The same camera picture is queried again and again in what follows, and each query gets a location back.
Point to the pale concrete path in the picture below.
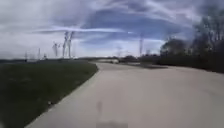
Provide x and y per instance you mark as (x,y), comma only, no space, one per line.
(133,100)

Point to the row of distant pylons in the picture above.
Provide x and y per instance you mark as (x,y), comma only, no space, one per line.
(66,45)

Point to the green grass field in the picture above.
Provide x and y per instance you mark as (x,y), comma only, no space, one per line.
(30,86)

